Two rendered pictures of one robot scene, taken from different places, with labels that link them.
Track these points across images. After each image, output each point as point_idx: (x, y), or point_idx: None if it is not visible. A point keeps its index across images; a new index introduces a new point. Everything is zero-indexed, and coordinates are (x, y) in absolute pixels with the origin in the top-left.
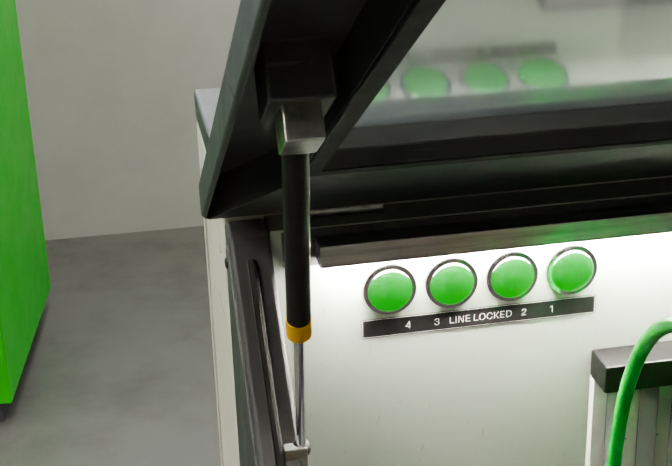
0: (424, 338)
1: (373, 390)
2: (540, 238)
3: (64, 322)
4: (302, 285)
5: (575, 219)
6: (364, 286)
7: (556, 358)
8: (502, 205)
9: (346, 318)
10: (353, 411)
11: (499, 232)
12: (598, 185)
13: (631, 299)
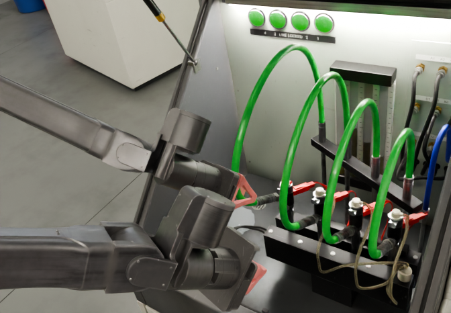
0: (271, 39)
1: (256, 55)
2: (300, 6)
3: None
4: (144, 1)
5: (315, 0)
6: (247, 14)
7: (321, 60)
8: None
9: (244, 25)
10: (250, 61)
11: (284, 1)
12: None
13: (352, 41)
